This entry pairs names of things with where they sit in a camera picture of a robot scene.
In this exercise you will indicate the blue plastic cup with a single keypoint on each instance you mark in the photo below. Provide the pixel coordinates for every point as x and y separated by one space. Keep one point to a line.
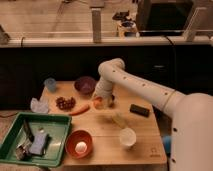
50 84

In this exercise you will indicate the white paper cup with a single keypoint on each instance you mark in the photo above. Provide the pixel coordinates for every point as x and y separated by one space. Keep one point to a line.
127 138

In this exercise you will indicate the purple bowl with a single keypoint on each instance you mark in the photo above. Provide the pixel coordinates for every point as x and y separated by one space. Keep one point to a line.
85 85

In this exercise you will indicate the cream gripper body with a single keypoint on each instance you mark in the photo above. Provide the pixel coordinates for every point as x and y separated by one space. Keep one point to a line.
108 102

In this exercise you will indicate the blue tape roll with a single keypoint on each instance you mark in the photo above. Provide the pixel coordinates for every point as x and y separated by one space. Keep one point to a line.
167 144

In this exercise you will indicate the black monitor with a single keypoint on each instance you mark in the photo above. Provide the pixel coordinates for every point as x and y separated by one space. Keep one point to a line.
157 15

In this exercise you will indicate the crumpled clear plastic bag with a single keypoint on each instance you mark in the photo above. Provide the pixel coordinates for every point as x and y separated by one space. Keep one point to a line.
39 106

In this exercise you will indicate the orange apple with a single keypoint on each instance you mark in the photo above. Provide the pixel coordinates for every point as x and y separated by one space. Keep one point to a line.
98 103

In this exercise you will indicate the black rectangular remote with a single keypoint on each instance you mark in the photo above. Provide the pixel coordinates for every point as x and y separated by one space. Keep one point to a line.
139 110

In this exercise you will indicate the red bowl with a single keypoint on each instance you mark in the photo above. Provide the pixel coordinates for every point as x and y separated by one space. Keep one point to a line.
74 138

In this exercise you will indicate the yellow banana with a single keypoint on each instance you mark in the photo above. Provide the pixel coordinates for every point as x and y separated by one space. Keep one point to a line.
119 120

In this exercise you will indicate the crumpled foil piece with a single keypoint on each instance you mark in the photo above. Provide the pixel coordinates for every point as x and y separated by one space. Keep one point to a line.
22 151

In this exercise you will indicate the wooden cutting board table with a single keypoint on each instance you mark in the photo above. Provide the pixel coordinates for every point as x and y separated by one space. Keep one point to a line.
105 133

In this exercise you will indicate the black knife in tray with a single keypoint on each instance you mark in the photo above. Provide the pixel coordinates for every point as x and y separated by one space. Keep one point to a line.
28 131

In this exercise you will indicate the dark red grapes bunch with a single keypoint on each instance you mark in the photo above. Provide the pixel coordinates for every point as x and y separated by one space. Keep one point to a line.
65 104

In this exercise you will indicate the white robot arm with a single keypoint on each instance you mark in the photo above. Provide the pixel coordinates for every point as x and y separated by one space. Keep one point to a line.
192 115

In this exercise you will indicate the orange carrot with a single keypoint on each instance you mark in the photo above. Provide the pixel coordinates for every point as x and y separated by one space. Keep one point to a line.
80 110

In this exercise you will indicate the white egg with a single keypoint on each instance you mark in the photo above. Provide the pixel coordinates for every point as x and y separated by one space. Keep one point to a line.
81 147

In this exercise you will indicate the green plastic tray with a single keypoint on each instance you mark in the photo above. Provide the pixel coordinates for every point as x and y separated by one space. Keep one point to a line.
56 126

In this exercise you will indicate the blue sponge block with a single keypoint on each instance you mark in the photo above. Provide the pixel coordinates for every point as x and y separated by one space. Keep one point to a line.
38 145

